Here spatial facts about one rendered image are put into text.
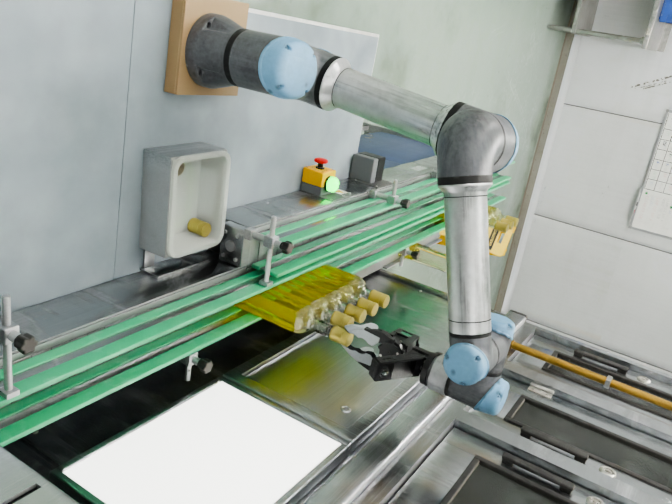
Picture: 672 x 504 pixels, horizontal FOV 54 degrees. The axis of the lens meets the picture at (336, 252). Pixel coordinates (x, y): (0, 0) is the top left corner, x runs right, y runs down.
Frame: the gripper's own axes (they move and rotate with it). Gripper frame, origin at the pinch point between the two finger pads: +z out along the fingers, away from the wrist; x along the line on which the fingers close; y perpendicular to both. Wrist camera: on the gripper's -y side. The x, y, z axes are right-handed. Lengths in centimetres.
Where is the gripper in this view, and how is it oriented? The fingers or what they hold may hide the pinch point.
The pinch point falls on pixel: (346, 338)
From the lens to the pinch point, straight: 146.1
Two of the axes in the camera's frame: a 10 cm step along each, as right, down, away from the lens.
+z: -8.3, -3.1, 4.6
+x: 1.5, -9.2, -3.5
